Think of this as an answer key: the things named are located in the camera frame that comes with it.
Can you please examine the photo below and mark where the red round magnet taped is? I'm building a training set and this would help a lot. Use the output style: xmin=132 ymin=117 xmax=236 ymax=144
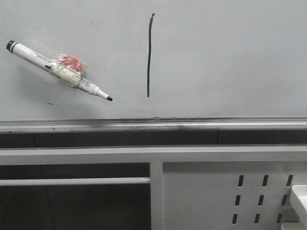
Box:
xmin=51 ymin=54 xmax=86 ymax=76

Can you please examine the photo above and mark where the white whiteboard marker pen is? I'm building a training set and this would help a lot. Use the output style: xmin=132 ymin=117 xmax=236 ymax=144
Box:
xmin=6 ymin=40 xmax=113 ymax=101

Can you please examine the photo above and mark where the white whiteboard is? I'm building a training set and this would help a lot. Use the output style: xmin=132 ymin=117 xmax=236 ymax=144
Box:
xmin=0 ymin=0 xmax=307 ymax=121

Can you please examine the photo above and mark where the white perforated metal panel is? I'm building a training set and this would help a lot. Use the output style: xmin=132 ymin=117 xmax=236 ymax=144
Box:
xmin=163 ymin=161 xmax=307 ymax=230

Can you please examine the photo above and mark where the white plastic bin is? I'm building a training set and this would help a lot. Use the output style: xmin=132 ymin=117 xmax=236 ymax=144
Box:
xmin=281 ymin=185 xmax=307 ymax=230

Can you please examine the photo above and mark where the white metal shelf frame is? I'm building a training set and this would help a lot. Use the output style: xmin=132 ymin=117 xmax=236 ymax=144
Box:
xmin=0 ymin=146 xmax=307 ymax=230

